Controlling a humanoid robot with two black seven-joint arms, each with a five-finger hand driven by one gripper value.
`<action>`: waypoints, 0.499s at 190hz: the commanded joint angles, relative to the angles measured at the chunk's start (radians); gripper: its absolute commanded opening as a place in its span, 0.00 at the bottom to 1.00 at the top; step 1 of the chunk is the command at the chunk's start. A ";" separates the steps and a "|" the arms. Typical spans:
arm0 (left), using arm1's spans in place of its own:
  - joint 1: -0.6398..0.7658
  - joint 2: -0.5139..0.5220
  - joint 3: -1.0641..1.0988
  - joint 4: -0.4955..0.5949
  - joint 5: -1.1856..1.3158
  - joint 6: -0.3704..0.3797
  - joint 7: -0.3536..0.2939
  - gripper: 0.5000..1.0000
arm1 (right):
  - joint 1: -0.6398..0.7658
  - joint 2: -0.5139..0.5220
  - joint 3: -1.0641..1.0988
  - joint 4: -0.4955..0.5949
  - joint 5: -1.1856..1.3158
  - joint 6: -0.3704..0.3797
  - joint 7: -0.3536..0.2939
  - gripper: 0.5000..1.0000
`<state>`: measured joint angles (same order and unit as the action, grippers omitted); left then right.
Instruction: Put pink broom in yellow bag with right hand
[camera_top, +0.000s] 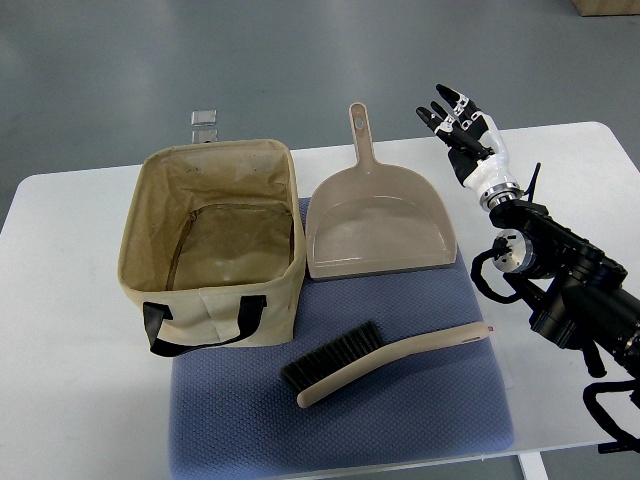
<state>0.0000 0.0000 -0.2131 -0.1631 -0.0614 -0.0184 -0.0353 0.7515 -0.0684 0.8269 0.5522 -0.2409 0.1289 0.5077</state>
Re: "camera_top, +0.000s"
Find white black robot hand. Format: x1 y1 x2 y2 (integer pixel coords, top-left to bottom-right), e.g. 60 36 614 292
416 84 523 211

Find beige hand broom black bristles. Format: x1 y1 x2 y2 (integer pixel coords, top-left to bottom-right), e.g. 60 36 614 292
280 321 491 408

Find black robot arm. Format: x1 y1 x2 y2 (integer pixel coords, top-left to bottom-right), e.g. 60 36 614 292
471 178 639 453

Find beige plastic dustpan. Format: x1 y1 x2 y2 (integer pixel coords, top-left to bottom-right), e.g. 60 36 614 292
305 102 458 280

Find cardboard box corner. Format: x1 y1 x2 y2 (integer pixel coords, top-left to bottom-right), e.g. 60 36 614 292
573 0 639 16

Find lower metal floor plate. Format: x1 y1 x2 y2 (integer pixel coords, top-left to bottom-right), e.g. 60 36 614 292
191 128 218 144

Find black table control panel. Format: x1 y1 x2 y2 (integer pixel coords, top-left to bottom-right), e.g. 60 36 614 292
597 441 640 455

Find blue mesh cushion mat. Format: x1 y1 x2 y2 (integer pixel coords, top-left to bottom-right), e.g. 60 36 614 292
168 197 516 477

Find beige fabric bag black handle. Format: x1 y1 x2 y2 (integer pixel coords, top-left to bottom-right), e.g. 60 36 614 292
117 139 306 357

